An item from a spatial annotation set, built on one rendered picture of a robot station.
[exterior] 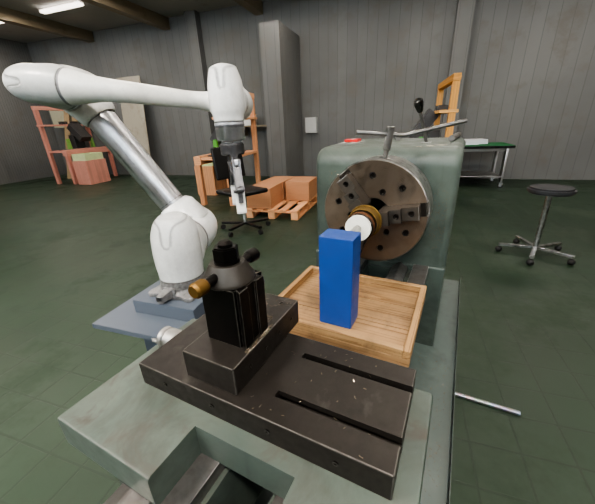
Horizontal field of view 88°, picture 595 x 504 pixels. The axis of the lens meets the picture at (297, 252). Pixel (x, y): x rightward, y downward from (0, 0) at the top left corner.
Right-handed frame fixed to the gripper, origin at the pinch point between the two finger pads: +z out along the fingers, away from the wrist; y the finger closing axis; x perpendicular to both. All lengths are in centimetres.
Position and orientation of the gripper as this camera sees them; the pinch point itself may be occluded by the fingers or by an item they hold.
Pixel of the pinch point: (239, 205)
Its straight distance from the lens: 107.1
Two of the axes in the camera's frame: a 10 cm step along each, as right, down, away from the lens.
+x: -9.6, 1.5, -2.5
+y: -2.9, -3.4, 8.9
